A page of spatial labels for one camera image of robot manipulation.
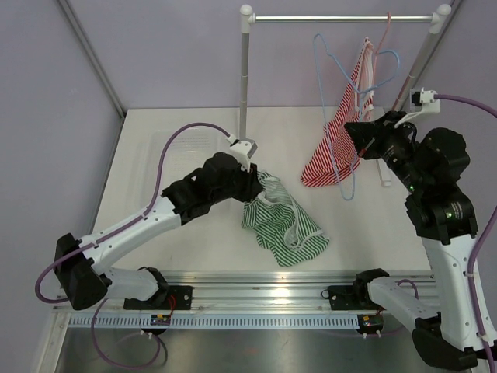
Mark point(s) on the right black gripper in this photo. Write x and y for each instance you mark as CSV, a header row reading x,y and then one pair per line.
x,y
368,136

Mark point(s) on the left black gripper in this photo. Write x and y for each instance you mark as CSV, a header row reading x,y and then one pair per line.
x,y
251,185

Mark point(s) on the green striped tank top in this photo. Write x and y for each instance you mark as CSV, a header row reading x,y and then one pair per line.
x,y
281,225

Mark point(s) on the blue wire hanger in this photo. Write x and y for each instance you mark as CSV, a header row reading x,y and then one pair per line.
x,y
322,97

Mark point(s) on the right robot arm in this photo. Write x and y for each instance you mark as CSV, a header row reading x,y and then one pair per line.
x,y
459,333

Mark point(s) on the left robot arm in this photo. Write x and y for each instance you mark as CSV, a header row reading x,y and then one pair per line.
x,y
85,267

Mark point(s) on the red striped tank top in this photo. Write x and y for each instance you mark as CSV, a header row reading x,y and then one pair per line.
x,y
335,157

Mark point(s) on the clear plastic basket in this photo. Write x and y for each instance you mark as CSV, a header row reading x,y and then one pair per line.
x,y
188,151

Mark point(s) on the silver clothes rack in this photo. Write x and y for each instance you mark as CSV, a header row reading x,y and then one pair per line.
x,y
438,24

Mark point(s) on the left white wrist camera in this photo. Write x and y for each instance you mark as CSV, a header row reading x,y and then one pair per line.
x,y
242,150

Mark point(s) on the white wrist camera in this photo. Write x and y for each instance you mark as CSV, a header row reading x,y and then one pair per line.
x,y
423,104
242,150

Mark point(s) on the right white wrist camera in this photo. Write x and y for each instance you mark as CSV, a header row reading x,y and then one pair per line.
x,y
423,104

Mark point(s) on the aluminium mounting rail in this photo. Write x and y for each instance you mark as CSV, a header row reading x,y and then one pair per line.
x,y
246,292

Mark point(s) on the pink wire hanger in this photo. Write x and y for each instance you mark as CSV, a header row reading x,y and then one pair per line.
x,y
379,46

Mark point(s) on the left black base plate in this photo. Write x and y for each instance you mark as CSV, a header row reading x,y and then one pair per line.
x,y
179,298

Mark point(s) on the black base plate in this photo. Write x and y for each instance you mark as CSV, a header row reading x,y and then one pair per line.
x,y
342,298
179,298

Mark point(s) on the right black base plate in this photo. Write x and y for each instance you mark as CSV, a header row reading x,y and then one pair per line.
x,y
342,298

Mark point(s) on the white slotted cable duct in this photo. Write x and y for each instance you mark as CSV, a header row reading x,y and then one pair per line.
x,y
187,321

